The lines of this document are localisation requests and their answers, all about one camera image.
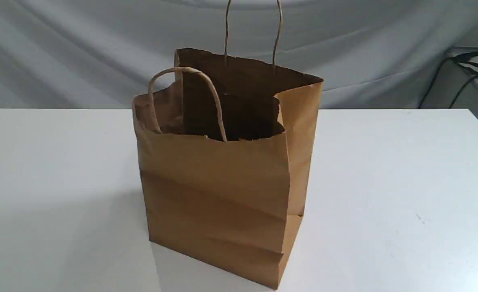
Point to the grey draped backdrop cloth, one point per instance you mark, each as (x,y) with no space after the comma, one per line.
(102,53)

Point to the brown paper shopping bag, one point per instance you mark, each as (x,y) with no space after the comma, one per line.
(224,149)

